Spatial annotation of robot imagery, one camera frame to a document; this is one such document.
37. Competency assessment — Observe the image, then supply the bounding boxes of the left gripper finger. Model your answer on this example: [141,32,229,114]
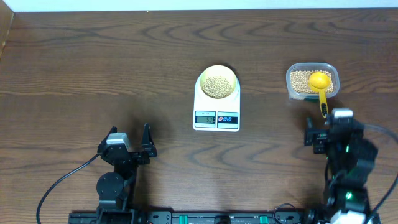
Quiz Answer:
[141,123,157,157]
[101,126,118,147]

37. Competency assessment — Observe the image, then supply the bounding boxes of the yellow measuring scoop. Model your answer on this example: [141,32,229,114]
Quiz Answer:
[308,72,331,118]

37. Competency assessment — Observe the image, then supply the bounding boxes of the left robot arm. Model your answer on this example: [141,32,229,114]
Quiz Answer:
[94,123,157,223]

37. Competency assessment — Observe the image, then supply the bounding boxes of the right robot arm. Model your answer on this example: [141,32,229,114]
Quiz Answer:
[303,118,378,223]

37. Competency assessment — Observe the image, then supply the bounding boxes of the white digital kitchen scale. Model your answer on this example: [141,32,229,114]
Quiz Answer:
[192,76,241,132]

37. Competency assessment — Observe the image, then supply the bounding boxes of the soybeans in bowl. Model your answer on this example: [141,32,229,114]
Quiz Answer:
[202,76,233,99]

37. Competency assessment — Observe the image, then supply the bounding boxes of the pale yellow bowl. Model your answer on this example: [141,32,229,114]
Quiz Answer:
[199,65,238,98]

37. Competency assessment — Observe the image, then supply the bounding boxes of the soybeans in container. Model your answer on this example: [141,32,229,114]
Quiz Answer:
[290,70,335,94]

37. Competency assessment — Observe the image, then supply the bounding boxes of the clear plastic container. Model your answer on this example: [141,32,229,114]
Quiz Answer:
[286,62,340,100]

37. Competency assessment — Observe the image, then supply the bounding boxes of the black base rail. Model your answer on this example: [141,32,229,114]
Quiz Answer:
[68,210,366,224]

